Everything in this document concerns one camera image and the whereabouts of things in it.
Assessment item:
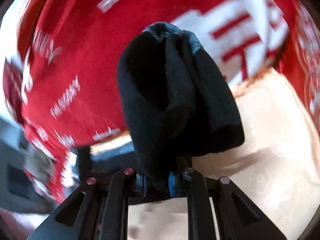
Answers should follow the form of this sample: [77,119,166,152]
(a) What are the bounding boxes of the black shorts with grey waistband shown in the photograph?
[117,22,245,202]

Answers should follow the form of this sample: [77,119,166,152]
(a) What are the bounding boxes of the red blanket with white lettering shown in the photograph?
[2,0,320,204]

